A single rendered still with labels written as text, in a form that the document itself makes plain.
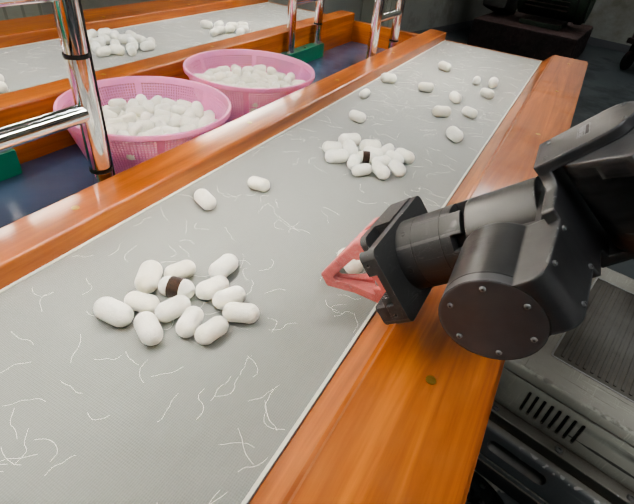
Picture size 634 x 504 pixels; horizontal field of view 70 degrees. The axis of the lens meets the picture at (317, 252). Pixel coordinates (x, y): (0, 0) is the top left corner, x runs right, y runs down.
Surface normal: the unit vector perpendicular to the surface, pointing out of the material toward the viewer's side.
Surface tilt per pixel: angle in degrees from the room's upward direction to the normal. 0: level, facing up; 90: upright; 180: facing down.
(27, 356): 0
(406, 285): 49
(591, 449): 90
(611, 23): 90
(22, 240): 0
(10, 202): 0
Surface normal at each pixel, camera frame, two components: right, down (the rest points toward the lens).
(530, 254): -0.63, -0.75
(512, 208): -0.69, -0.24
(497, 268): -0.14, -0.81
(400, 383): 0.10, -0.79
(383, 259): 0.72, -0.23
